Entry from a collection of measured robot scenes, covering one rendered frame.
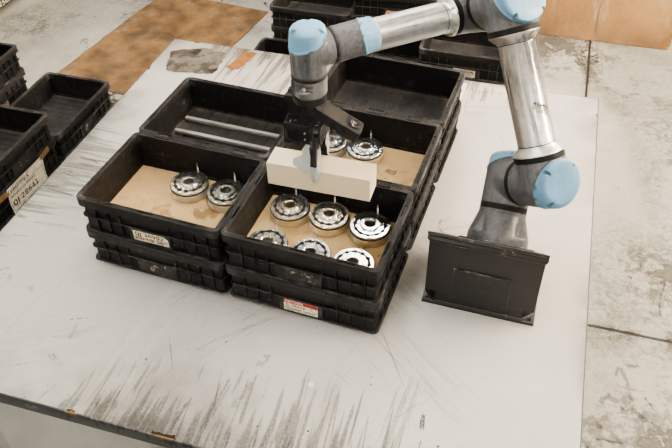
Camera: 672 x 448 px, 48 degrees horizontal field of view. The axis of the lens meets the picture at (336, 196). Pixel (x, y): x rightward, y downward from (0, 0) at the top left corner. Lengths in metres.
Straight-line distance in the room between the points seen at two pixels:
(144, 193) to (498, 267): 0.96
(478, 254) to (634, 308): 1.32
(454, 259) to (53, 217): 1.16
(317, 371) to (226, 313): 0.29
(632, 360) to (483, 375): 1.13
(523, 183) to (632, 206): 1.71
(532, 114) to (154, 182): 1.03
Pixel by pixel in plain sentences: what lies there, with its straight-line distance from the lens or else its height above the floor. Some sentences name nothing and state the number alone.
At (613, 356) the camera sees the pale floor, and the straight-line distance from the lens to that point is 2.86.
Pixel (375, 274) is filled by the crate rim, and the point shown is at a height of 0.92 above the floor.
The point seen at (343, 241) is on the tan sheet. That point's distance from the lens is 1.90.
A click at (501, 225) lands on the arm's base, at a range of 1.86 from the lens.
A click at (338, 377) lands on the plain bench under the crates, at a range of 1.79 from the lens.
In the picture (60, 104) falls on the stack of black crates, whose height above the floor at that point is 0.38.
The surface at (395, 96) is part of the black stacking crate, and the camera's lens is 2.42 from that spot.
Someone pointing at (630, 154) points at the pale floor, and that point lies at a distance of 3.76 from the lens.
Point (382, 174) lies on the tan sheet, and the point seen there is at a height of 0.83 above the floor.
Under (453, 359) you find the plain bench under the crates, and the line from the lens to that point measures 1.84.
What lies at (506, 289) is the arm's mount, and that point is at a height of 0.81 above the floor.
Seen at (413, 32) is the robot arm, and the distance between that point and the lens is 1.76.
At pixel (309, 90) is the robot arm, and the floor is 1.32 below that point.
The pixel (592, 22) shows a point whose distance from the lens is 4.60.
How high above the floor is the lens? 2.16
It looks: 41 degrees down
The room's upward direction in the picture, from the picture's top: 1 degrees counter-clockwise
